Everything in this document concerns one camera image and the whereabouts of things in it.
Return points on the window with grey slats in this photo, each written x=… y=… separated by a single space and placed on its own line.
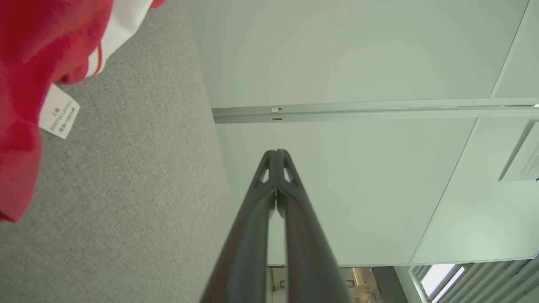
x=442 y=280

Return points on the aluminium wall rail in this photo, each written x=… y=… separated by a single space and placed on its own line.
x=379 y=110

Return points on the white paper wall sign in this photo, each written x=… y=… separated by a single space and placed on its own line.
x=526 y=160

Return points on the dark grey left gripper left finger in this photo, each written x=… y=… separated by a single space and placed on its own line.
x=244 y=252

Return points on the grey fabric sofa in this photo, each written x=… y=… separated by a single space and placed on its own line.
x=126 y=189

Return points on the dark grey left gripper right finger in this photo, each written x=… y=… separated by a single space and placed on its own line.
x=311 y=261

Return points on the red white-trimmed basketball jersey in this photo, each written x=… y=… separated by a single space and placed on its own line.
x=25 y=63

